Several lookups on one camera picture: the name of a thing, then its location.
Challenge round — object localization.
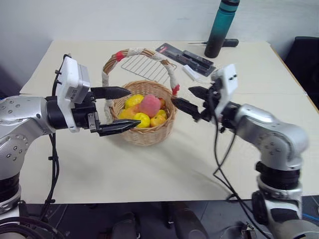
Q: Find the small white box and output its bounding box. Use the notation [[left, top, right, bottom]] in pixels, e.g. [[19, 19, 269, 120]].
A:
[[182, 65, 200, 81]]

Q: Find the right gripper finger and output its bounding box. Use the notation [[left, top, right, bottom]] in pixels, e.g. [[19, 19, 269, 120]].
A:
[[171, 98, 200, 118], [188, 86, 212, 101]]

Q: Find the metal wire rack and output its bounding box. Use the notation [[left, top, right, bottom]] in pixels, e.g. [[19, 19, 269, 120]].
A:
[[121, 53, 178, 84]]

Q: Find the dark rounded shape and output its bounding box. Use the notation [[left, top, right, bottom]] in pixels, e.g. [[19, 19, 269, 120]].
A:
[[98, 211, 143, 239]]

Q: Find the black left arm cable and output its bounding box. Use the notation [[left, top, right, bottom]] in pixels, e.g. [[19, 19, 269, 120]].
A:
[[41, 131, 62, 221]]

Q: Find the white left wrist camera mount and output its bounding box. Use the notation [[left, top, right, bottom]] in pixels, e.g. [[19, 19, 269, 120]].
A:
[[55, 54, 91, 133]]

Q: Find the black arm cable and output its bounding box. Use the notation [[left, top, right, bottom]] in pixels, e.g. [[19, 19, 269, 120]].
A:
[[41, 131, 62, 221], [207, 84, 266, 232]]

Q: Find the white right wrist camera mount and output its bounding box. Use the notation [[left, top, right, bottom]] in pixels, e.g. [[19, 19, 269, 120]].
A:
[[210, 63, 239, 118]]

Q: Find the orange yellow mango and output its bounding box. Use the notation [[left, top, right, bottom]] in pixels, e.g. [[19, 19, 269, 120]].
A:
[[119, 104, 141, 120]]

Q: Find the teal water bottle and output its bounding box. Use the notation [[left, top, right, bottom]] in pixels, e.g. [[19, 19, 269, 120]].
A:
[[204, 0, 241, 59]]

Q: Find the black handled screwdriver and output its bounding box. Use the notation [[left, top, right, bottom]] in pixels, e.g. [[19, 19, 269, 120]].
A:
[[187, 38, 240, 48]]

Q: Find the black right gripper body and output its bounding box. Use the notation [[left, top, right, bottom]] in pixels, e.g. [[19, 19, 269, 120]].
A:
[[196, 79, 224, 123]]

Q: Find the black cable bundle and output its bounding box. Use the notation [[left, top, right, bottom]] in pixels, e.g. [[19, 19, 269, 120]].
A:
[[0, 216, 66, 239]]

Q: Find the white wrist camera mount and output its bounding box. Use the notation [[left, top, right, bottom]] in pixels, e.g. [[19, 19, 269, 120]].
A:
[[55, 54, 91, 133], [210, 63, 239, 118]]

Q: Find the yellow apple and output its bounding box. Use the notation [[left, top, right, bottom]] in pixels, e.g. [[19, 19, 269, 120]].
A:
[[149, 109, 167, 128]]

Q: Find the round yellow fruit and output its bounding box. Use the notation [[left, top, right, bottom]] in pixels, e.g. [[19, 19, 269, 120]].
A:
[[124, 94, 145, 110], [133, 112, 151, 129]]

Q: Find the pink peach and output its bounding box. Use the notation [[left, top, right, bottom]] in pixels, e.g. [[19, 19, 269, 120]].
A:
[[139, 94, 160, 117]]

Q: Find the wicker basket with handle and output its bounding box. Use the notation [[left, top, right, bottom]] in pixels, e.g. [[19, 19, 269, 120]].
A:
[[101, 47, 181, 147]]

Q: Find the black chair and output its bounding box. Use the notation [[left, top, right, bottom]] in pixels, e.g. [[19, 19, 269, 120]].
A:
[[284, 36, 319, 101]]

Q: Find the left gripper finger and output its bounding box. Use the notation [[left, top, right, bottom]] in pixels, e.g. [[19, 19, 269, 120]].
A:
[[87, 112, 142, 137], [90, 86, 132, 100]]

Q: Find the black knife package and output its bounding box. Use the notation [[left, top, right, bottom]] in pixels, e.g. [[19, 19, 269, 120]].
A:
[[155, 42, 216, 77]]

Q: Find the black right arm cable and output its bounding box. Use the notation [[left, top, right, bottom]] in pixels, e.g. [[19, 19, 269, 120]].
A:
[[207, 84, 266, 232]]

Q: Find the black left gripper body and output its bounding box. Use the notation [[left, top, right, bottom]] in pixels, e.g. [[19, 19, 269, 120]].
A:
[[71, 91, 101, 130]]

